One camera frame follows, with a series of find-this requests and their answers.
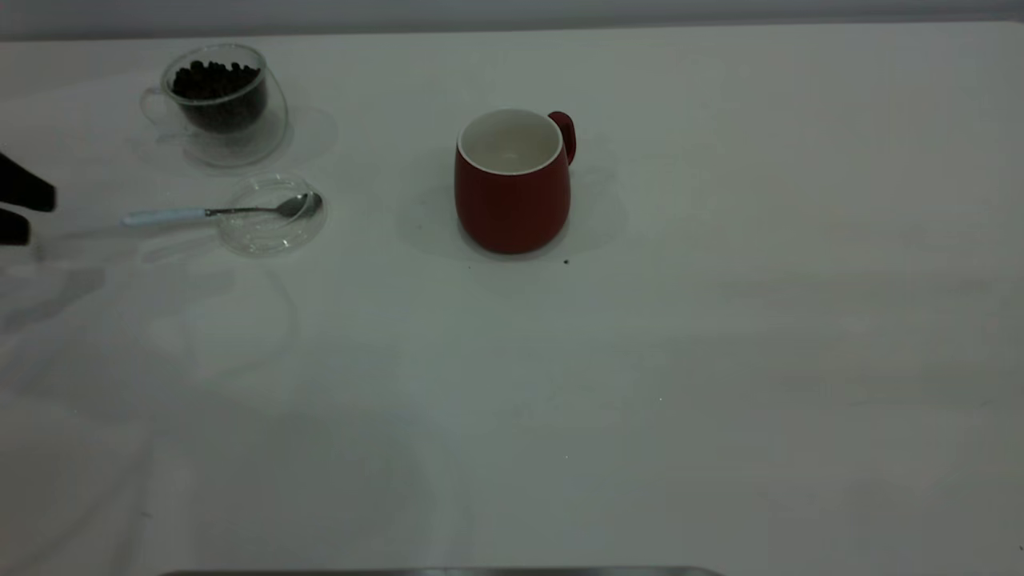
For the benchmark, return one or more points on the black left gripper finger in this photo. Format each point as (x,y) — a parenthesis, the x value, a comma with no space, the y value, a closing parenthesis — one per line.
(28,192)
(14,228)

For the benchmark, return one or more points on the red ceramic mug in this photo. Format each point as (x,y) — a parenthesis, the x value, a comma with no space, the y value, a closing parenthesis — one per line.
(512,208)

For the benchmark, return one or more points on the dark coffee beans pile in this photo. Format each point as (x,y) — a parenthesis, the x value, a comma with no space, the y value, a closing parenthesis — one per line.
(216,88)

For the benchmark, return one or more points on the clear glass dish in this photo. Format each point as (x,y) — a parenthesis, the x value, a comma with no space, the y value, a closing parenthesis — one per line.
(268,236)

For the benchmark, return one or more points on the clear double-wall glass cup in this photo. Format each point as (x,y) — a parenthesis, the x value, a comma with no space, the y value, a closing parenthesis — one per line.
(240,144)

